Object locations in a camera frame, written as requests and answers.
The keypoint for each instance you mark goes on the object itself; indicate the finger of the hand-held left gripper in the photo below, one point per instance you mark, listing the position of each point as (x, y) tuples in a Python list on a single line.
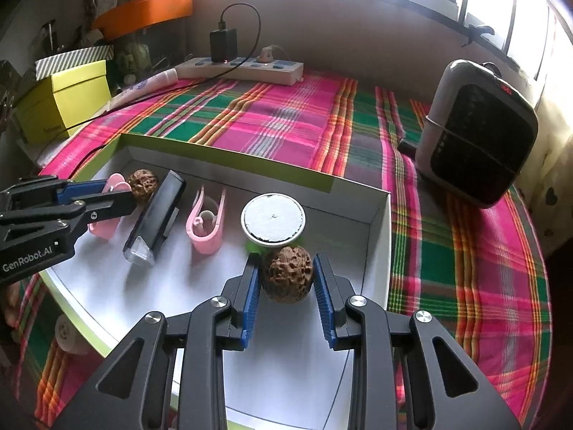
[(85, 189), (112, 204)]

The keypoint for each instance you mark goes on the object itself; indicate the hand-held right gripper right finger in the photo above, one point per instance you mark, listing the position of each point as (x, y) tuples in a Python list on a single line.
[(324, 304)]

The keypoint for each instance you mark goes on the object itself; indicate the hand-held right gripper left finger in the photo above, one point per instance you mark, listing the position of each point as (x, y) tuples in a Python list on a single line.
[(251, 304)]

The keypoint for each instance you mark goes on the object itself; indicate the pink clip-on mini fan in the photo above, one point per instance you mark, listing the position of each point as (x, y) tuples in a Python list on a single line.
[(203, 237), (105, 230)]

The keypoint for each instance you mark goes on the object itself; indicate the brown wrinkled walnut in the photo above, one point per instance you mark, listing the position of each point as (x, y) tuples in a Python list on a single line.
[(286, 273), (142, 181)]

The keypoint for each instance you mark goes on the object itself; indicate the black rectangular device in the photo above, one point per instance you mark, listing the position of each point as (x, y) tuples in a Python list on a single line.
[(156, 215)]

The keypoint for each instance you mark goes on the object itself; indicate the green and white cardboard box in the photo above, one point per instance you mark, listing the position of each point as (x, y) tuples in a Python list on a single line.
[(286, 367)]

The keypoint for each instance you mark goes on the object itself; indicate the green suction cup holder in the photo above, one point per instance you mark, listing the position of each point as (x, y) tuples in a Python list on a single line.
[(273, 219)]

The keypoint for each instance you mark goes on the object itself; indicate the person's left hand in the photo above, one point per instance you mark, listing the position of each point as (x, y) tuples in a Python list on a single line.
[(11, 307)]

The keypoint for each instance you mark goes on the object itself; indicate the white round cream jar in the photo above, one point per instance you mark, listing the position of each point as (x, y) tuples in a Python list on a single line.
[(71, 336)]

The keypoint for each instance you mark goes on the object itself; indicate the yellow cardboard box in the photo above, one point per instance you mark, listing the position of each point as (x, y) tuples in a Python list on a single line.
[(76, 94)]

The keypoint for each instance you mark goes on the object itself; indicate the white and purple cream tube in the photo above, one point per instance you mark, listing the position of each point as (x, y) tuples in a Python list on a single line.
[(152, 83)]

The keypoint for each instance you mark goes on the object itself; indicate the striped gift box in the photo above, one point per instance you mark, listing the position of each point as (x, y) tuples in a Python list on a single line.
[(71, 58)]

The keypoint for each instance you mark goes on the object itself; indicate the pale green jar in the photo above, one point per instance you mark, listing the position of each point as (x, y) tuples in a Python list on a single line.
[(132, 60)]

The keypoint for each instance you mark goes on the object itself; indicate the pink plaid tablecloth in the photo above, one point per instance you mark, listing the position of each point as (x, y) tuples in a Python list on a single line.
[(277, 116)]

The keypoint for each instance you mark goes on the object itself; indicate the orange tray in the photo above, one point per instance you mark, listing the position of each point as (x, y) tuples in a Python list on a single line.
[(152, 9)]

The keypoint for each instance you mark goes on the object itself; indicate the black charger adapter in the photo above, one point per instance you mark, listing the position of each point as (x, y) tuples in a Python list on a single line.
[(224, 45)]

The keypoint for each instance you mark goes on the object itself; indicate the white power strip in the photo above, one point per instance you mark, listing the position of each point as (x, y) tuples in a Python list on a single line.
[(277, 74)]

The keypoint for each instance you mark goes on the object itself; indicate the white plug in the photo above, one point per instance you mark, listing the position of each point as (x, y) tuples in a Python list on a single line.
[(271, 55)]

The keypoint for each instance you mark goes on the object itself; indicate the grey space heater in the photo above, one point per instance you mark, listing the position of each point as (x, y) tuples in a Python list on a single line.
[(483, 143)]

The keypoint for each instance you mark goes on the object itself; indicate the cream heart print curtain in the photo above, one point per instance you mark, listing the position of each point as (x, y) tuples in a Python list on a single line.
[(553, 165)]

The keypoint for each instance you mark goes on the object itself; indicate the black window latch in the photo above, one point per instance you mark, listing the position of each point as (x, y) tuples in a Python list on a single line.
[(479, 33)]

